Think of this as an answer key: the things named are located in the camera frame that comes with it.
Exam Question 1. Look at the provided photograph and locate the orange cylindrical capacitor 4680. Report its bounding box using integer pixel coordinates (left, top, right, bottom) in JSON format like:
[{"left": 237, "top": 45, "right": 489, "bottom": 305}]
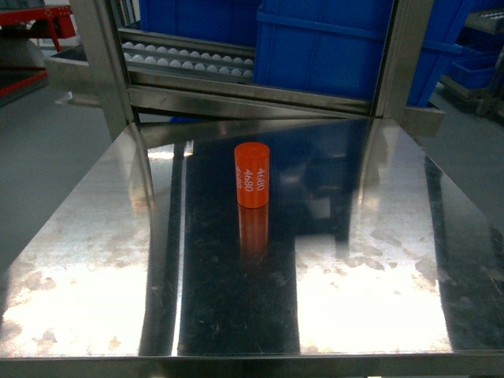
[{"left": 234, "top": 142, "right": 270, "bottom": 209}]

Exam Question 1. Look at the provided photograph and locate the large blue plastic crate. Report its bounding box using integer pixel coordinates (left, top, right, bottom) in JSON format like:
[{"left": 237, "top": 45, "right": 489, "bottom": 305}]
[{"left": 254, "top": 1, "right": 473, "bottom": 106}]

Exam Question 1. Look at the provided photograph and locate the blue crate behind rollers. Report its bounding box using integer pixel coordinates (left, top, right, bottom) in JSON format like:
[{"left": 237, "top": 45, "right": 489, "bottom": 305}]
[{"left": 139, "top": 0, "right": 261, "bottom": 47}]

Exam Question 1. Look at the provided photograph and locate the white roller conveyor track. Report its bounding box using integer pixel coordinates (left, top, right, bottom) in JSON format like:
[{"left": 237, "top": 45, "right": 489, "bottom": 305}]
[{"left": 122, "top": 41, "right": 254, "bottom": 79}]

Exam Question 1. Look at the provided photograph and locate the background steel shelf rack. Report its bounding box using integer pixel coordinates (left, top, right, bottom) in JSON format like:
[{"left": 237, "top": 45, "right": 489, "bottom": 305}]
[{"left": 441, "top": 1, "right": 503, "bottom": 119}]

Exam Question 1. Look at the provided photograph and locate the stainless steel rack frame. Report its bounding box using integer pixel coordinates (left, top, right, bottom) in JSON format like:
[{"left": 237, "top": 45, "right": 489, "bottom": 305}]
[{"left": 45, "top": 1, "right": 444, "bottom": 138}]

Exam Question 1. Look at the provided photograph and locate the red metal frame table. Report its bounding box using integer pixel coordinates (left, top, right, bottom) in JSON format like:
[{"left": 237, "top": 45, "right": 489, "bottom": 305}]
[{"left": 1, "top": 1, "right": 76, "bottom": 105}]

